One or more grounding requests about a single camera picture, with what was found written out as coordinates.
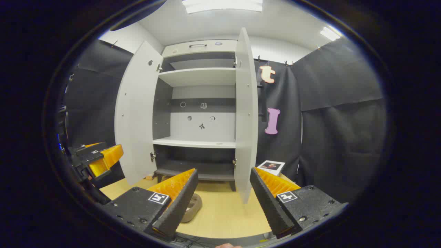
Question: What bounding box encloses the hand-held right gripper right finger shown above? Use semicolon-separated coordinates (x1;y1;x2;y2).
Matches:
249;167;348;240

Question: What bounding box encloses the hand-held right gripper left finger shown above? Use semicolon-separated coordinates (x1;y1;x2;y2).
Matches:
102;168;199;241

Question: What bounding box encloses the brown fuzzy shoe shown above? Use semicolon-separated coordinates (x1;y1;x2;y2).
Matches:
181;193;203;223

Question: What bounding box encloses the white shoe cabinet door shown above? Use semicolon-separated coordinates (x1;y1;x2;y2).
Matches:
114;41;164;186
234;28;259;204

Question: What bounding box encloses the grey shoe cabinet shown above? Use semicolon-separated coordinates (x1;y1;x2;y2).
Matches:
152;40;239;192

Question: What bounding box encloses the light grey cabinet drawer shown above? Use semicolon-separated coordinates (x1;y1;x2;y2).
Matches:
162;40;238;58

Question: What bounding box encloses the white picture box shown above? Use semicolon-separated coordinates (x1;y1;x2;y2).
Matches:
257;160;286;176

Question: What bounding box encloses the ceiling light panel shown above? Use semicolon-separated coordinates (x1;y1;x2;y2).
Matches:
182;0;263;14
320;26;341;41

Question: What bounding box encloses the black door handle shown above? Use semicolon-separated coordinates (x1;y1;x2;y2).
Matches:
257;81;268;122

